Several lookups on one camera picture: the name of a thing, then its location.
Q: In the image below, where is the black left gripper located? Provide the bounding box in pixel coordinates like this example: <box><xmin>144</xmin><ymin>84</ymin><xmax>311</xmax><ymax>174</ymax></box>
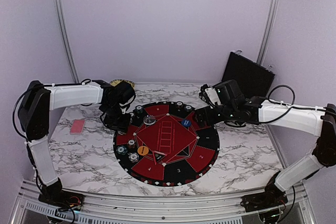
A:
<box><xmin>102</xmin><ymin>103</ymin><xmax>131</xmax><ymax>133</ymax></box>

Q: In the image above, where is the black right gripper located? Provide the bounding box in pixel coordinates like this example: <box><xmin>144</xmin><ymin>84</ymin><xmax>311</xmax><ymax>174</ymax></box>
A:
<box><xmin>193</xmin><ymin>104</ymin><xmax>237</xmax><ymax>128</ymax></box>

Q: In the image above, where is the blue green chip pile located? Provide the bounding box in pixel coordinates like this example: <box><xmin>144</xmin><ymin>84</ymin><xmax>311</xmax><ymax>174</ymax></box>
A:
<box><xmin>184</xmin><ymin>105</ymin><xmax>192</xmax><ymax>112</ymax></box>
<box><xmin>116</xmin><ymin>145</ymin><xmax>128</xmax><ymax>155</ymax></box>

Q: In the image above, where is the blue round blind button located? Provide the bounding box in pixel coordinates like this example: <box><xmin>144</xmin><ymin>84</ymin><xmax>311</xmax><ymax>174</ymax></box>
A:
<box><xmin>181</xmin><ymin>119</ymin><xmax>192</xmax><ymax>127</ymax></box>

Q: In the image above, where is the small orange black chip pile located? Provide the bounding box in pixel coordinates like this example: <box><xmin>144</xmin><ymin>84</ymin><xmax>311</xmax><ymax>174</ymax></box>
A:
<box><xmin>127</xmin><ymin>139</ymin><xmax>136</xmax><ymax>148</ymax></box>

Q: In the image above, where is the clear round dealer button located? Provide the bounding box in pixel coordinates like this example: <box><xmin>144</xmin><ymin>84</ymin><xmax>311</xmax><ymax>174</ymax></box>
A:
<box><xmin>143</xmin><ymin>115</ymin><xmax>156</xmax><ymax>126</ymax></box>

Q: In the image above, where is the red playing card deck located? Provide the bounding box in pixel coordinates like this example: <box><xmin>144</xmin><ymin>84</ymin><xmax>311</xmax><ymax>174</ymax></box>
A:
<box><xmin>70</xmin><ymin>120</ymin><xmax>86</xmax><ymax>135</ymax></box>

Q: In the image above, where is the orange round blind button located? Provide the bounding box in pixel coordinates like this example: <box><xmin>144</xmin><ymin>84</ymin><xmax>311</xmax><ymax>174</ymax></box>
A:
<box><xmin>137</xmin><ymin>145</ymin><xmax>149</xmax><ymax>156</ymax></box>

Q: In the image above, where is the black triangular button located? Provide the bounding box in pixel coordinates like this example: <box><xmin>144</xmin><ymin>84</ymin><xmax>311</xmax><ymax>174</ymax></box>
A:
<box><xmin>153</xmin><ymin>151</ymin><xmax>167</xmax><ymax>164</ymax></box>

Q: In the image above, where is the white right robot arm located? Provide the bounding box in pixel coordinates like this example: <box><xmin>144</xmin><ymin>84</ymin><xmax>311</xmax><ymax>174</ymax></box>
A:
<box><xmin>194</xmin><ymin>80</ymin><xmax>335</xmax><ymax>207</ymax></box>

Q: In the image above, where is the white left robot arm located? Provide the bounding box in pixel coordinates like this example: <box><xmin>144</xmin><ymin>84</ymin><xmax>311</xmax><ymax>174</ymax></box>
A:
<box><xmin>12</xmin><ymin>79</ymin><xmax>136</xmax><ymax>206</ymax></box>

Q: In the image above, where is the woven bamboo tray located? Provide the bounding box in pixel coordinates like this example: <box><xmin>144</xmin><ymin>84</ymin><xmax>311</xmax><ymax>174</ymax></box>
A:
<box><xmin>110</xmin><ymin>79</ymin><xmax>135</xmax><ymax>88</ymax></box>

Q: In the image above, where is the round red black poker mat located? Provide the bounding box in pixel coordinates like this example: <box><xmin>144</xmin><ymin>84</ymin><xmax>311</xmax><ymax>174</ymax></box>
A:
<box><xmin>113</xmin><ymin>102</ymin><xmax>220</xmax><ymax>187</ymax></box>

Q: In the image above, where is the black poker chip case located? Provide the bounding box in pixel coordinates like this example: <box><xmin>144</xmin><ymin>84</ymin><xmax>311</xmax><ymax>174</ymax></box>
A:
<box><xmin>222</xmin><ymin>52</ymin><xmax>275</xmax><ymax>98</ymax></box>

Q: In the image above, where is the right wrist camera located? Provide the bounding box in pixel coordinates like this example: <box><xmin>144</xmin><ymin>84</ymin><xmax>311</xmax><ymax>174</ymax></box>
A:
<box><xmin>199</xmin><ymin>84</ymin><xmax>221</xmax><ymax>106</ymax></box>

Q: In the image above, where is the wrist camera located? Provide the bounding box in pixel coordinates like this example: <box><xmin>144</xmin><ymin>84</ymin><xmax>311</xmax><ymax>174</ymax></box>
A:
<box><xmin>115</xmin><ymin>81</ymin><xmax>136</xmax><ymax>114</ymax></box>
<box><xmin>199</xmin><ymin>84</ymin><xmax>221</xmax><ymax>106</ymax></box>

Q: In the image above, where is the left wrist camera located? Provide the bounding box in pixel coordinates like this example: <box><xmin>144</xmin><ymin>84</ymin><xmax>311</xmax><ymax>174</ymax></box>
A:
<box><xmin>115</xmin><ymin>81</ymin><xmax>136</xmax><ymax>114</ymax></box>

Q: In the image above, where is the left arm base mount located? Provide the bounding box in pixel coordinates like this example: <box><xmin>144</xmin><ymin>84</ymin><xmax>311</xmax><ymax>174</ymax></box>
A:
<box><xmin>36</xmin><ymin>178</ymin><xmax>84</xmax><ymax>210</ymax></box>

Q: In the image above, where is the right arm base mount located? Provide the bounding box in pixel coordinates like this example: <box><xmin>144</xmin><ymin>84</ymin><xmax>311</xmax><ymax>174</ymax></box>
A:
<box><xmin>240</xmin><ymin>171</ymin><xmax>288</xmax><ymax>212</ymax></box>

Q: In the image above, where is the aluminium front rail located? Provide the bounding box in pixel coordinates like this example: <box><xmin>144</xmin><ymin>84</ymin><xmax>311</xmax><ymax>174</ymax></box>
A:
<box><xmin>9</xmin><ymin>180</ymin><xmax>316</xmax><ymax>223</ymax></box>

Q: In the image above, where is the right aluminium wall post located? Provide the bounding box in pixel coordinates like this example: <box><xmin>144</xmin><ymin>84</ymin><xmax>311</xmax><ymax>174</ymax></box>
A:
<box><xmin>257</xmin><ymin>0</ymin><xmax>279</xmax><ymax>65</ymax></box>

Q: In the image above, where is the aluminium wall post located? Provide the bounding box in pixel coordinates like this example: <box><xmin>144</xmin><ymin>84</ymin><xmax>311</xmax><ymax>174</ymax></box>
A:
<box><xmin>54</xmin><ymin>0</ymin><xmax>79</xmax><ymax>83</ymax></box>
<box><xmin>257</xmin><ymin>0</ymin><xmax>279</xmax><ymax>65</ymax></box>

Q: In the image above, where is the left aluminium wall post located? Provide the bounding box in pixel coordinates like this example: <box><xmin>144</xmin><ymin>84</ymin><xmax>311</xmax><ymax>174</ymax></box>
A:
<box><xmin>54</xmin><ymin>0</ymin><xmax>79</xmax><ymax>83</ymax></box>

